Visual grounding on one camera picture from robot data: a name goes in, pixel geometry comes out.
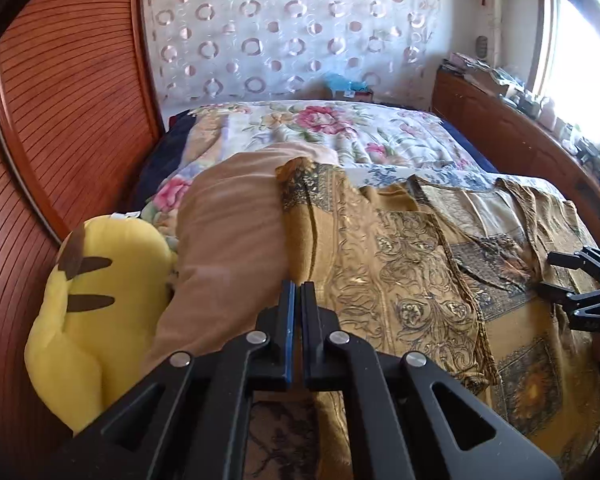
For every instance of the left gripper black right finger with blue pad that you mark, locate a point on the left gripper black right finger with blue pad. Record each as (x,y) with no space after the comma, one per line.
(406,417)

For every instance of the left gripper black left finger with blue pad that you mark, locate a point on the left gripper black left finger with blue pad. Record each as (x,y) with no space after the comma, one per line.
(189,417)

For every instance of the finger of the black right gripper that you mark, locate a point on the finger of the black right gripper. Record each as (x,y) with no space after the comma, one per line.
(587,259)
(567,298)

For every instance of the mustard gold patterned garment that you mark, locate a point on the mustard gold patterned garment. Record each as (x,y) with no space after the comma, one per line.
(452,273)

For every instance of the brown wooden low cabinet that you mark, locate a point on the brown wooden low cabinet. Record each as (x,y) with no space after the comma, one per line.
(514,143)

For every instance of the beige pillow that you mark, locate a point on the beige pillow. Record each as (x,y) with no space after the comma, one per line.
(232,255)

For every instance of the yellow plush toy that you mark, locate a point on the yellow plush toy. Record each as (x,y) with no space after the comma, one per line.
(109,285)

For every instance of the bright window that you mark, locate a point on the bright window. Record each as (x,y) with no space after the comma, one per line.
(568,73)

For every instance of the blue floral white bedsheet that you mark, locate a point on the blue floral white bedsheet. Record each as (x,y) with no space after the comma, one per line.
(380,176)

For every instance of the pink floral quilt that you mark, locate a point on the pink floral quilt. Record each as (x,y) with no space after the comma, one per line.
(359,133)

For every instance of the dark navy blanket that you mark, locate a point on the dark navy blanket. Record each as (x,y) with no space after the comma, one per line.
(163,160)

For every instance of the box with blue cloth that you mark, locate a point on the box with blue cloth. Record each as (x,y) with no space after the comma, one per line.
(341,88)

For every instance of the red-brown louvered wardrobe door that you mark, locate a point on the red-brown louvered wardrobe door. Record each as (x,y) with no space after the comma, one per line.
(78,118)

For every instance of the sheer circle pattern curtain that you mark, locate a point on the sheer circle pattern curtain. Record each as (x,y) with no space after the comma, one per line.
(206,51)

